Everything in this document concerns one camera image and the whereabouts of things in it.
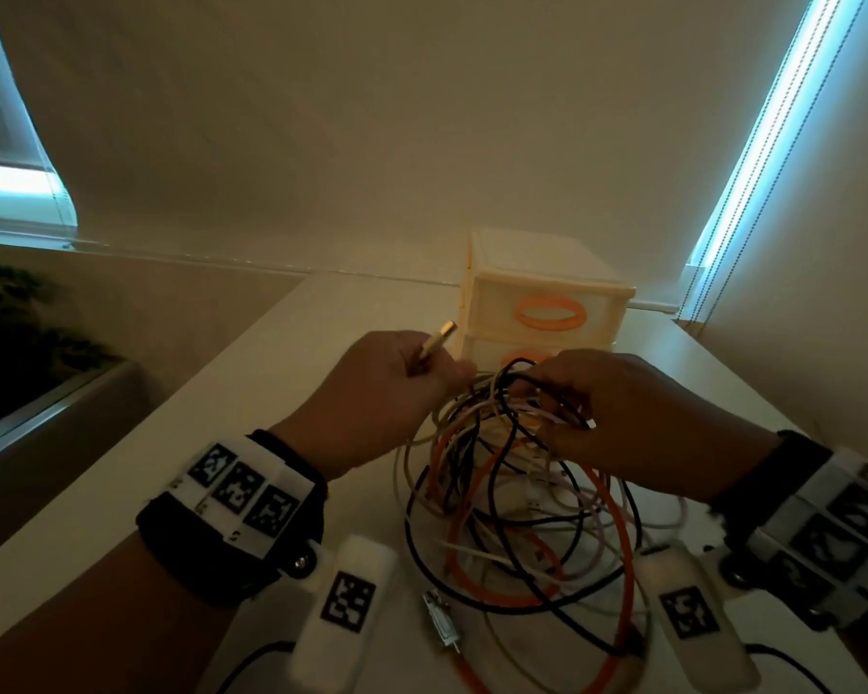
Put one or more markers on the person's left hand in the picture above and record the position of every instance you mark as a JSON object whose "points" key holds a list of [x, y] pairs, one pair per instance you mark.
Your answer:
{"points": [[369, 397]]}

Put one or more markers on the person's right hand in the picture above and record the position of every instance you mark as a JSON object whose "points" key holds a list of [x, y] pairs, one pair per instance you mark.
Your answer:
{"points": [[651, 433]]}

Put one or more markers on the person's left forearm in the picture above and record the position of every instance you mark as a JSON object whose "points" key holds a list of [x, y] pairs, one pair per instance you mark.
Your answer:
{"points": [[79, 628]]}

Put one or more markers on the bright narrow window strip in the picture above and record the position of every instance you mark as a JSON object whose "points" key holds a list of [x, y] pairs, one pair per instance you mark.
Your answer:
{"points": [[776, 101]]}

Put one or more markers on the bright window corner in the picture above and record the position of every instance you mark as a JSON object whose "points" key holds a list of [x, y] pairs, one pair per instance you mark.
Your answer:
{"points": [[7, 180]]}

